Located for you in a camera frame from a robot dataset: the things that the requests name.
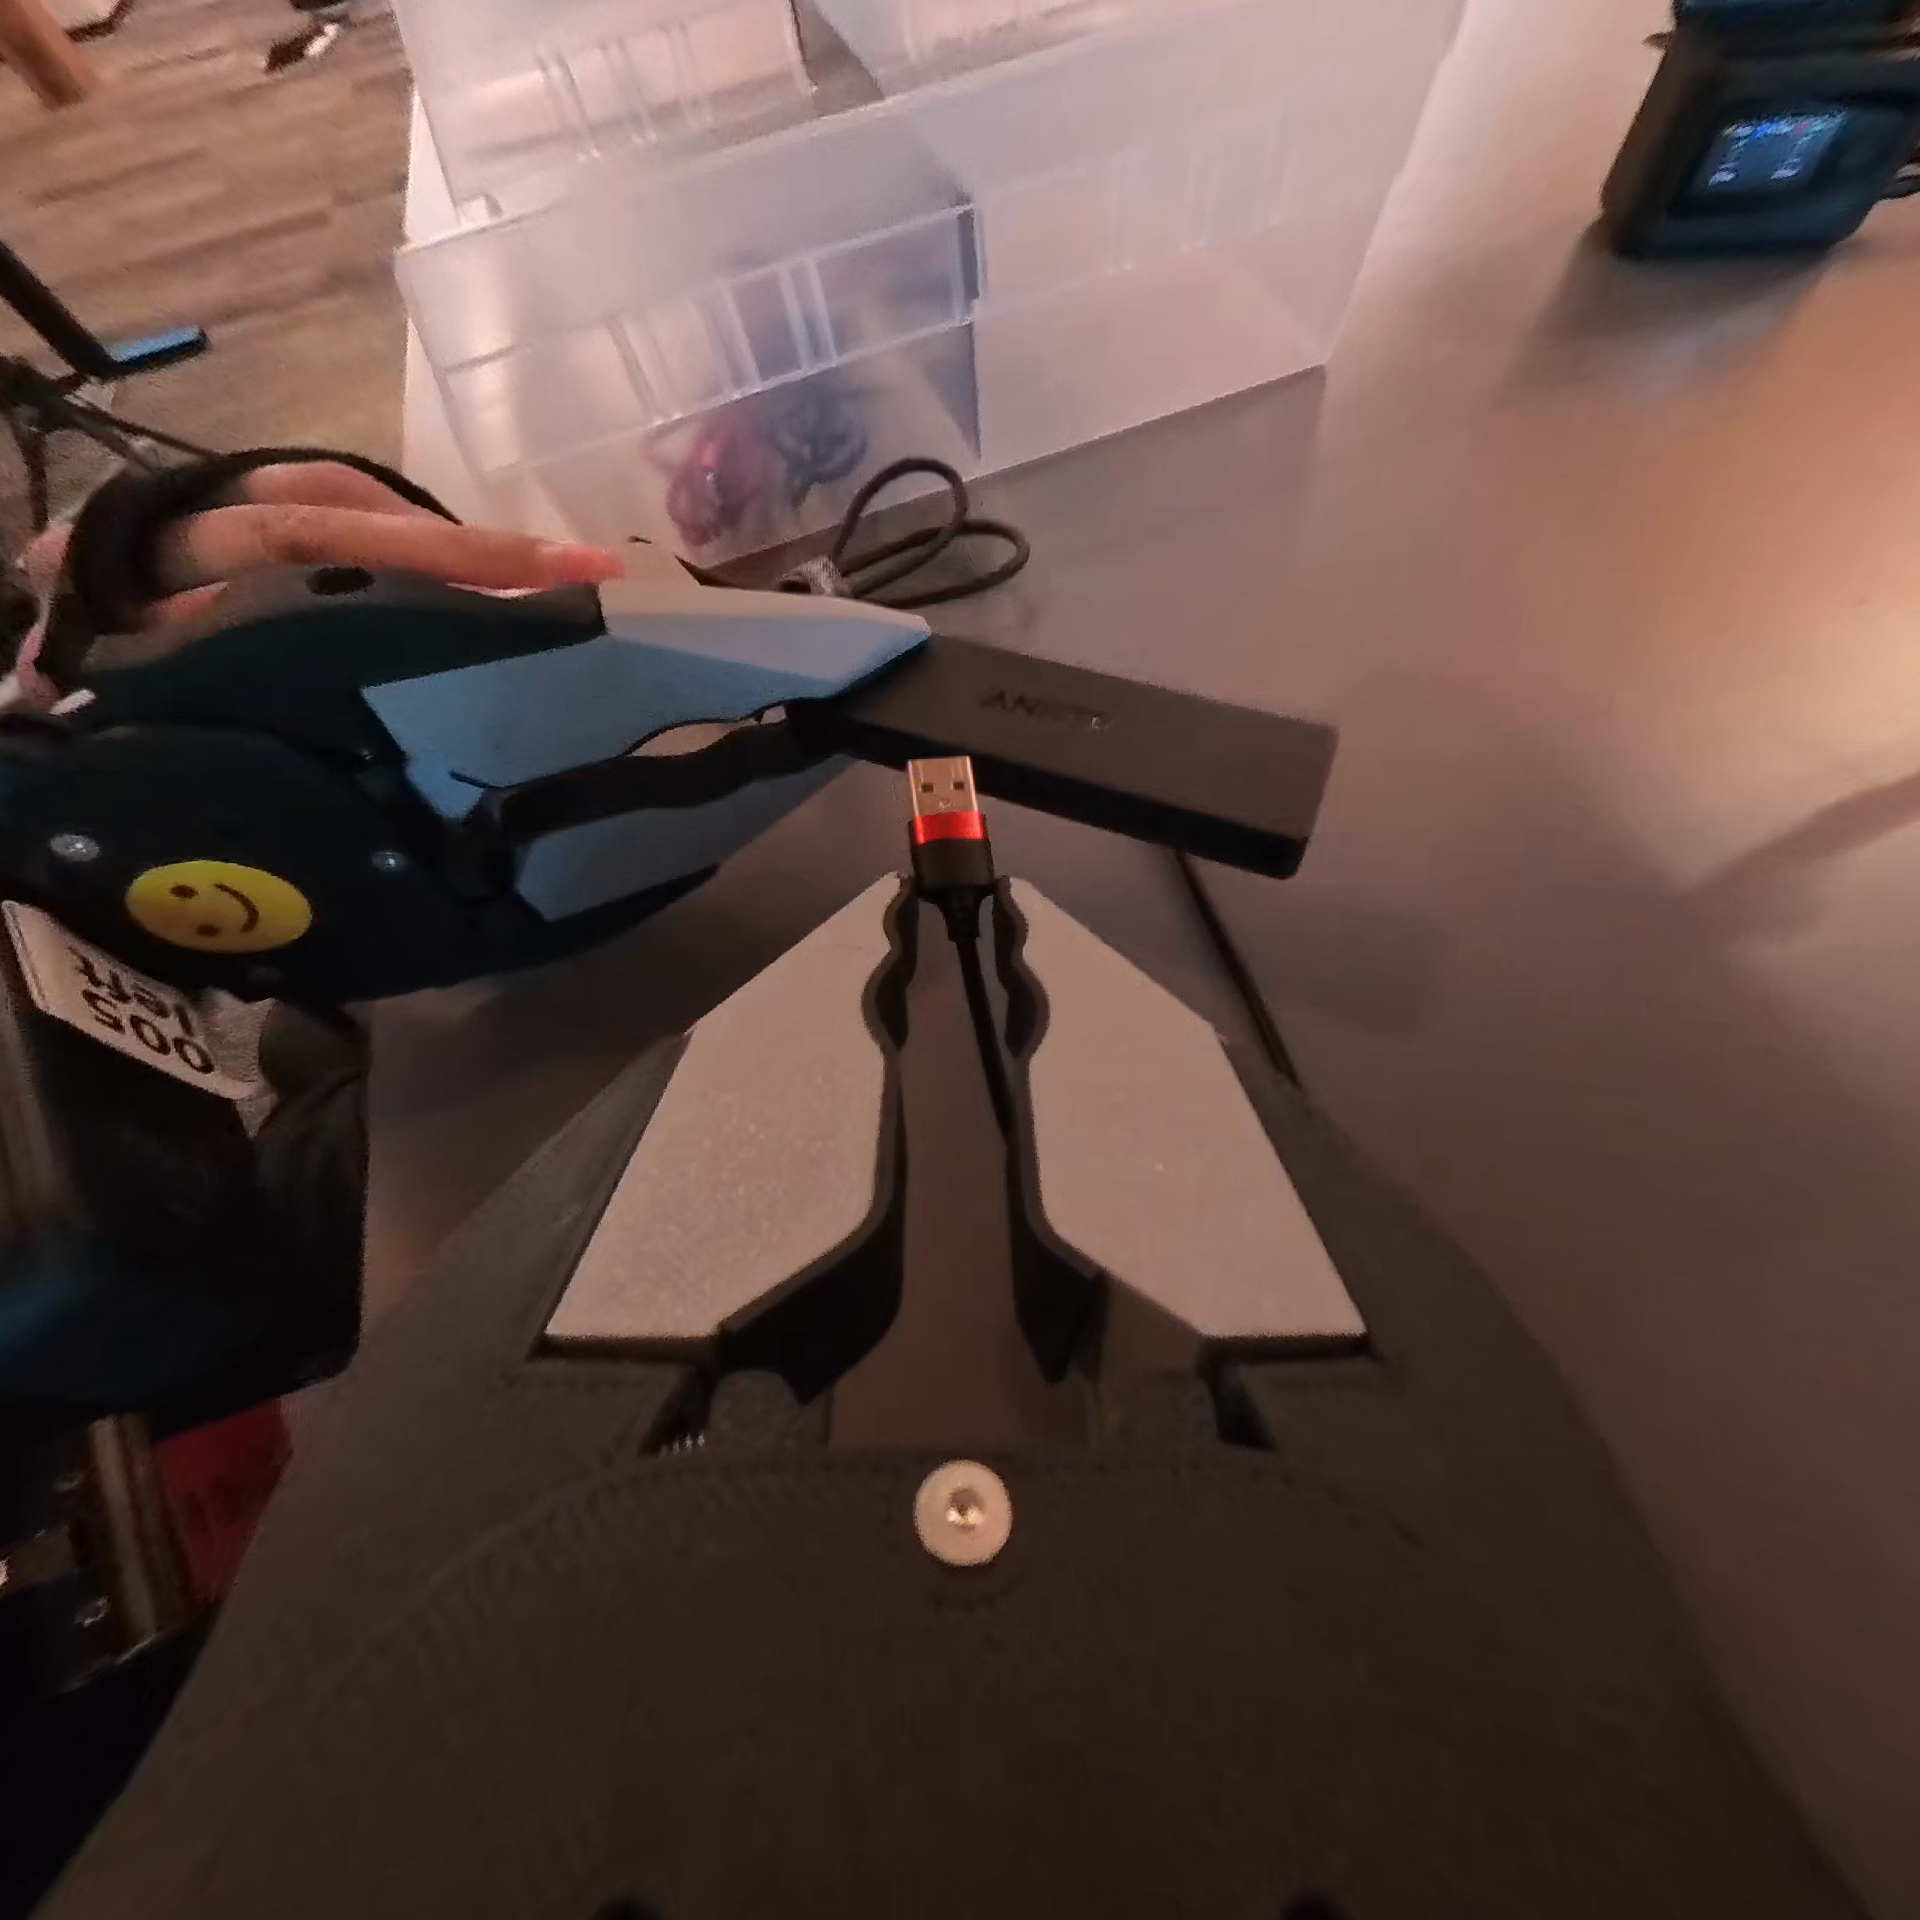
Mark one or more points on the clear plastic bin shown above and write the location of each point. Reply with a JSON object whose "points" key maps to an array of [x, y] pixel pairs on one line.
{"points": [[1125, 226]]}

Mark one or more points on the black USB hub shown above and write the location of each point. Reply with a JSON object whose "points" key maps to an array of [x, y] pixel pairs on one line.
{"points": [[1125, 750]]}

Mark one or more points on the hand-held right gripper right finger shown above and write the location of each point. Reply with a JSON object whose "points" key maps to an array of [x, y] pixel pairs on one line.
{"points": [[1185, 1199]]}

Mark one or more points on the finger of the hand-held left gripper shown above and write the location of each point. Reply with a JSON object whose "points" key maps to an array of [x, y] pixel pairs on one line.
{"points": [[631, 687], [647, 853]]}

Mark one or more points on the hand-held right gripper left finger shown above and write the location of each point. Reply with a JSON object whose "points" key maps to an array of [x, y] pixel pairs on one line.
{"points": [[721, 1199]]}

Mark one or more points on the person's left hand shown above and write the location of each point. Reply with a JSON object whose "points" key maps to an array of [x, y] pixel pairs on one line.
{"points": [[393, 534]]}

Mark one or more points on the black tripod stand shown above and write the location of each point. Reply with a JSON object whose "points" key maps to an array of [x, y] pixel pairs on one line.
{"points": [[58, 341]]}

